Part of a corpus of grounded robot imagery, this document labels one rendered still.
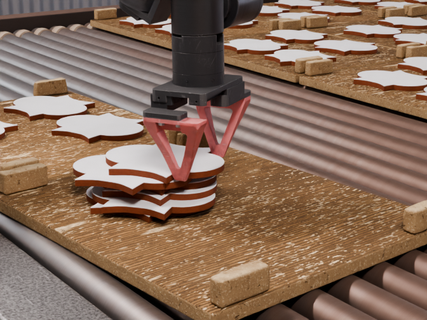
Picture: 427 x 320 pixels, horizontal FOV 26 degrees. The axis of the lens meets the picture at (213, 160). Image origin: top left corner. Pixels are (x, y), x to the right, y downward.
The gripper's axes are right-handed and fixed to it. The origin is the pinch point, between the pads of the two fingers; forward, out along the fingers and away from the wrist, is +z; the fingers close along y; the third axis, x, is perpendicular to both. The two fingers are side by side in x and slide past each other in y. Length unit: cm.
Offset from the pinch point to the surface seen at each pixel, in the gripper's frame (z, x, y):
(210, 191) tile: 3.1, -1.7, -0.9
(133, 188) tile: 1.1, 3.7, -8.7
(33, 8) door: 27, 217, 261
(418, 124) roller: 7, -12, 52
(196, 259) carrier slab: 5.3, -6.5, -14.3
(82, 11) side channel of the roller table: 3, 93, 117
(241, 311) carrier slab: 6.2, -14.5, -21.2
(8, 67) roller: 6, 74, 61
